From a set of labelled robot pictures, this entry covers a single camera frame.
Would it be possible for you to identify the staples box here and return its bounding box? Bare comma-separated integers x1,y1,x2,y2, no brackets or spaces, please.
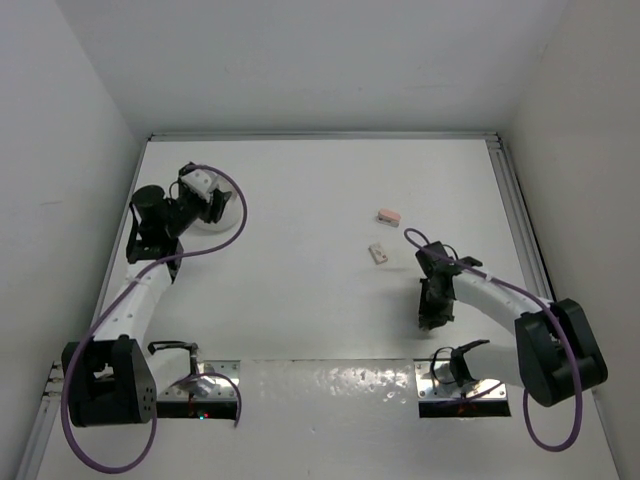
368,242,388,265

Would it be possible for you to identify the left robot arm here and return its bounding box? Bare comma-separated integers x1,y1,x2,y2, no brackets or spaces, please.
62,179,237,427

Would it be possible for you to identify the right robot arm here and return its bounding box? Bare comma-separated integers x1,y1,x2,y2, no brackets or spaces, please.
415,242,609,407

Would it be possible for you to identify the white round divided container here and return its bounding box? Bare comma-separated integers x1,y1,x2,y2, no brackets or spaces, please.
194,169,241,234

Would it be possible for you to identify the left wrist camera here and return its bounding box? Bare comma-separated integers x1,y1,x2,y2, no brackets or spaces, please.
179,169,218,202

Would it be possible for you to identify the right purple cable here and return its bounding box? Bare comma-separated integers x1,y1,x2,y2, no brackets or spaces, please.
402,227,585,451

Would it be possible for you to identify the purple cable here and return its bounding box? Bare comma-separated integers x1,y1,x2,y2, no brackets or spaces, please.
402,227,585,451
59,163,250,474

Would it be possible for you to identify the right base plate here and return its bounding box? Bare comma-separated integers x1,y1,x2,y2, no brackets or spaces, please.
414,357,507,403

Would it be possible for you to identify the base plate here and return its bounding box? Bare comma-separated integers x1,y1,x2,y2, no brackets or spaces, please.
414,357,507,403
159,360,241,402

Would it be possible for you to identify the left base plate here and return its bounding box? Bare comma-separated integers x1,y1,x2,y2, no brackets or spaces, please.
159,360,241,402

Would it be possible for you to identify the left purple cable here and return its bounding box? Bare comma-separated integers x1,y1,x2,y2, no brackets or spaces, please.
59,163,250,474

